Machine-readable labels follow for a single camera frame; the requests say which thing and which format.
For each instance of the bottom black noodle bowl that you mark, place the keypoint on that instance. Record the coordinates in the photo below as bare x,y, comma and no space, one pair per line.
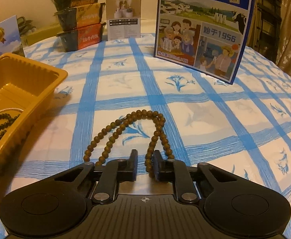
83,37

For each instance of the orange plastic tray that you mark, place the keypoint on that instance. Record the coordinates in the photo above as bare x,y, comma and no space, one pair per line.
26,90

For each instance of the black folding ladder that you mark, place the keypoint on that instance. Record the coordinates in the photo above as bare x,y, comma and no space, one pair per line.
265,28

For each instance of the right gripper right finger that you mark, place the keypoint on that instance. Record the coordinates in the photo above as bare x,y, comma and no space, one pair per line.
181,176

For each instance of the middle black noodle bowl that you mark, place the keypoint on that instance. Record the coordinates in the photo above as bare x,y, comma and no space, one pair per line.
77,17

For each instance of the flat brown cardboard box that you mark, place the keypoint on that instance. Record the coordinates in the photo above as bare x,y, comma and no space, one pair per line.
32,37

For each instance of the light blue milk carton box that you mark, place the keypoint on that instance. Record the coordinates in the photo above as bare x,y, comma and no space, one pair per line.
10,40

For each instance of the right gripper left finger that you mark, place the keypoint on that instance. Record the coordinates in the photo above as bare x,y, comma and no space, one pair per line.
110,176

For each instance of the blue white checkered tablecloth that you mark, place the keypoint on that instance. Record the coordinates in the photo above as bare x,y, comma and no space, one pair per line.
118,97

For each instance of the small white product box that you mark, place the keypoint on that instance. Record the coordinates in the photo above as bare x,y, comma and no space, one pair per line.
123,19

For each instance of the dark blue milk carton box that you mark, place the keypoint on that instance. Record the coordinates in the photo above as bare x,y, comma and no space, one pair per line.
208,36

